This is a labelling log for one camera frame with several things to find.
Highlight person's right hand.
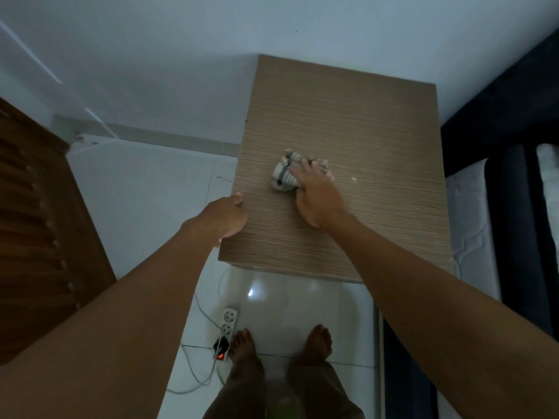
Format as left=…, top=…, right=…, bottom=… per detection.
left=288, top=158, right=351, bottom=230

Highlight person's left hand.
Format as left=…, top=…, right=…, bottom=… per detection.
left=182, top=192, right=249, bottom=250

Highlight striped grey white cloth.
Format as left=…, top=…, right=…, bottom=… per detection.
left=271, top=149, right=335, bottom=195

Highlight light wooden bedside table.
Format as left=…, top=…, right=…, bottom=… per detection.
left=217, top=54, right=455, bottom=284

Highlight person's left forearm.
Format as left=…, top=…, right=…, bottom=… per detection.
left=0, top=219, right=220, bottom=419

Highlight person's right forearm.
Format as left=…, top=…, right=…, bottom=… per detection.
left=328, top=213, right=559, bottom=419

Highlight white power strip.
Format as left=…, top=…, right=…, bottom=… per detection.
left=213, top=307, right=239, bottom=363

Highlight person's right foot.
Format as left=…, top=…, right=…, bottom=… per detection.
left=295, top=324, right=333, bottom=368

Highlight person's foot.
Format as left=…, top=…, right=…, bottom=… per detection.
left=295, top=324, right=333, bottom=368
left=228, top=329, right=266, bottom=377

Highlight person's left foot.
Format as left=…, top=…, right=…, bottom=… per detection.
left=228, top=329, right=266, bottom=377

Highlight white mattress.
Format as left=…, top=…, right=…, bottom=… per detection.
left=444, top=158, right=503, bottom=302

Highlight brown trousers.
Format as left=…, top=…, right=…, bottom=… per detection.
left=203, top=358, right=366, bottom=419

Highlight dark brown louvered wooden door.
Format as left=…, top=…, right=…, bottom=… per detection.
left=0, top=97, right=117, bottom=368

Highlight white pillow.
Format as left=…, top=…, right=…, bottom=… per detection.
left=536, top=143, right=559, bottom=259

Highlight white cable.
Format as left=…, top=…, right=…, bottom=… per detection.
left=167, top=344, right=226, bottom=396
left=192, top=266, right=231, bottom=329

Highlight dark blue bed frame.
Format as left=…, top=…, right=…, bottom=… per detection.
left=382, top=26, right=559, bottom=419

